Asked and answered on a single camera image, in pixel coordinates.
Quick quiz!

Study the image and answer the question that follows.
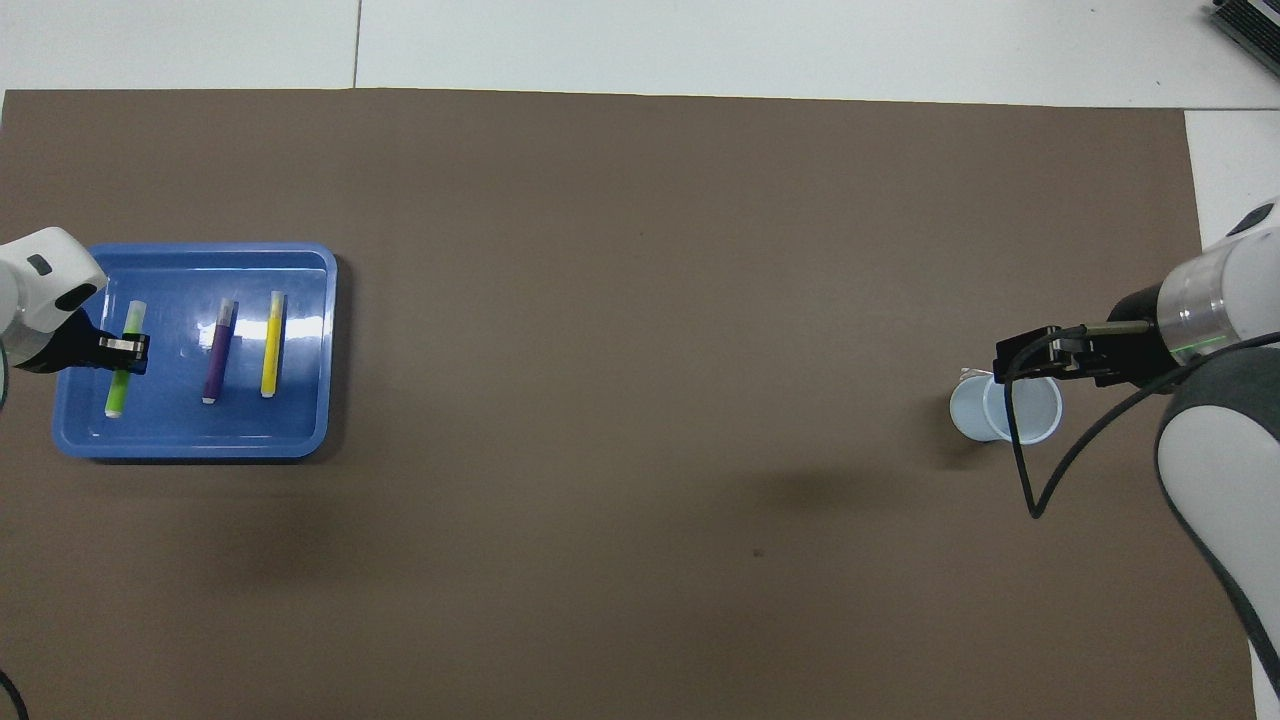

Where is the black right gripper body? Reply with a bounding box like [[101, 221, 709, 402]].
[[1085, 285, 1176, 389]]

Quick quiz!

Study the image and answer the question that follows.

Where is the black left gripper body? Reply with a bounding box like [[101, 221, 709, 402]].
[[15, 310, 101, 375]]

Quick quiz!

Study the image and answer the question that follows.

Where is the green highlighter pen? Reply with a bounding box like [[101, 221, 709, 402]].
[[105, 300, 147, 419]]

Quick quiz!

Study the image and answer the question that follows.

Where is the purple highlighter pen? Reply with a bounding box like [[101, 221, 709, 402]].
[[203, 297, 239, 405]]

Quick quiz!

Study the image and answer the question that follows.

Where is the yellow highlighter pen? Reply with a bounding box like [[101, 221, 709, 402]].
[[260, 291, 288, 399]]

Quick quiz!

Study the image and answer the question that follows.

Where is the blue plastic tray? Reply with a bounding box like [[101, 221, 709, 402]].
[[52, 242, 338, 459]]

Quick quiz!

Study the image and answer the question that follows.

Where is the translucent plastic pen cup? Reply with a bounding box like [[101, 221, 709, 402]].
[[950, 365, 1063, 445]]

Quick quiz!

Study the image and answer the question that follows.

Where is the grey striped device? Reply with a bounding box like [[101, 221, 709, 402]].
[[1205, 0, 1280, 76]]

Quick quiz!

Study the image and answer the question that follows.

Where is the brown table mat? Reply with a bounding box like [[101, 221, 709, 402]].
[[0, 88, 1259, 720]]

